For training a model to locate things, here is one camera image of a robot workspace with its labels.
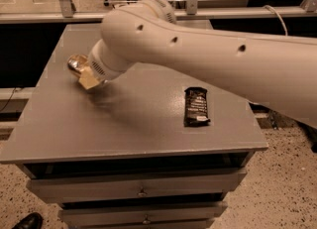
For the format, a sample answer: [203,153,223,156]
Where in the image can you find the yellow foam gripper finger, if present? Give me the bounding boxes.
[78,67,106,90]

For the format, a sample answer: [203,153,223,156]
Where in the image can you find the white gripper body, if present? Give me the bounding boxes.
[88,40,133,81]

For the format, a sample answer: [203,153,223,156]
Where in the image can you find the orange soda can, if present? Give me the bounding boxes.
[67,55,88,78]

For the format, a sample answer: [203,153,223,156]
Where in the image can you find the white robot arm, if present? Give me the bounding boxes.
[79,0,317,128]

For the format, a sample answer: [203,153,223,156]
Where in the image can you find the grey drawer cabinet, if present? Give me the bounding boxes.
[0,24,266,229]

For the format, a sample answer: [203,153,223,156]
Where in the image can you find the black snack bar wrapper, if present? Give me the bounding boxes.
[184,87,210,127]

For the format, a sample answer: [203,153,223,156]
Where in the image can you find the black shoe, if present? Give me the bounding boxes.
[12,212,43,229]

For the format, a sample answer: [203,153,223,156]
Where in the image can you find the top grey drawer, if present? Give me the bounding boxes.
[27,169,247,203]

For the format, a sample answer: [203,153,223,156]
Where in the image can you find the grey drawer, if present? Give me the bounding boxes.
[58,201,227,227]
[27,169,247,203]

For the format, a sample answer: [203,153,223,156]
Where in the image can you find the metal railing frame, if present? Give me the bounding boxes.
[0,0,317,25]

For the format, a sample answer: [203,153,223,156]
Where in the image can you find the white cable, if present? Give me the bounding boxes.
[263,4,289,37]

